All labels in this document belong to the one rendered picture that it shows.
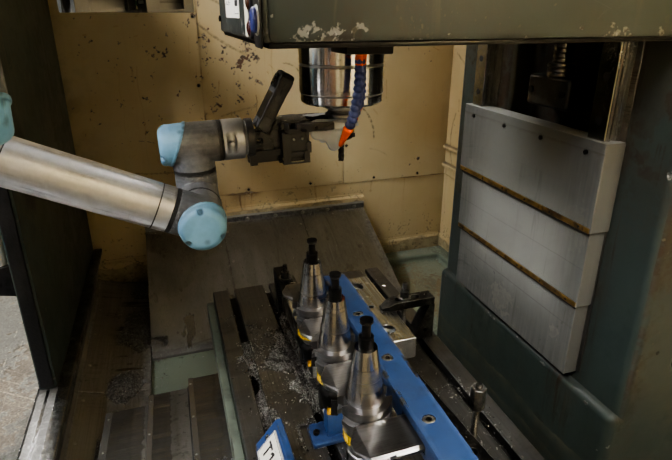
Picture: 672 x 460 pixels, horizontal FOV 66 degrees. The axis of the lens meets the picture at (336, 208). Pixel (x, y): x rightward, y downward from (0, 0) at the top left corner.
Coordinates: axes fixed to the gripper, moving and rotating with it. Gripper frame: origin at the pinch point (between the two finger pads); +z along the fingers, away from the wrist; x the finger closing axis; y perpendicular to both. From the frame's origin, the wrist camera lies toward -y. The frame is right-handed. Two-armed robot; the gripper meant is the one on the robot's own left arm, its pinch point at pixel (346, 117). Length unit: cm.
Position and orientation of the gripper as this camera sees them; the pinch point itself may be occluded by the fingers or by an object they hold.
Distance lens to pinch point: 102.6
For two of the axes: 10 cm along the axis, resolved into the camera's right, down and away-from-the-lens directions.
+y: 0.2, 9.3, 3.6
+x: 3.1, 3.4, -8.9
